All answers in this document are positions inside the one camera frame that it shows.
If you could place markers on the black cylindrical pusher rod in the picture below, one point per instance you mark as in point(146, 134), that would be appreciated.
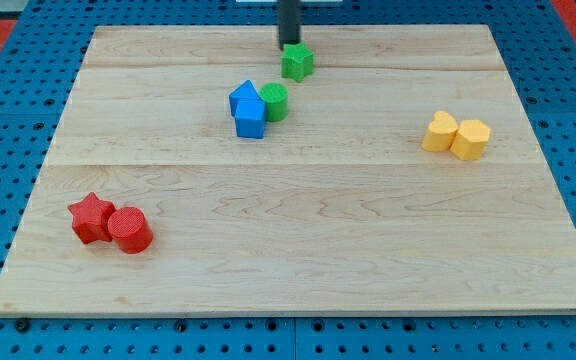
point(288, 22)

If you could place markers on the green star block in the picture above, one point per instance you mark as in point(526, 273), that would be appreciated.
point(297, 61)

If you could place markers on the red star block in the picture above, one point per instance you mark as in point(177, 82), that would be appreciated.
point(90, 218)

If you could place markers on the green cylinder block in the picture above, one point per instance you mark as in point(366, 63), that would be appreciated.
point(275, 95)

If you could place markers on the blue triangle block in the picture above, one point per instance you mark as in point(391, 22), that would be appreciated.
point(245, 91)

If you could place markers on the blue cube block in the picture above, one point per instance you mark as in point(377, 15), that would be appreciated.
point(250, 118)

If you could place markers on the yellow heart block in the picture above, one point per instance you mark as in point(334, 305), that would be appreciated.
point(440, 132)

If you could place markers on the light wooden board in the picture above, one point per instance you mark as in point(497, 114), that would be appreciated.
point(337, 211)

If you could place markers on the yellow hexagon block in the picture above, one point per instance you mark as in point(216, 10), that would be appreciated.
point(470, 140)

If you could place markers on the red cylinder block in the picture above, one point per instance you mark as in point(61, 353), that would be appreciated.
point(130, 229)

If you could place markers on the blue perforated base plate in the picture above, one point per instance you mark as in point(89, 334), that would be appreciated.
point(39, 63)

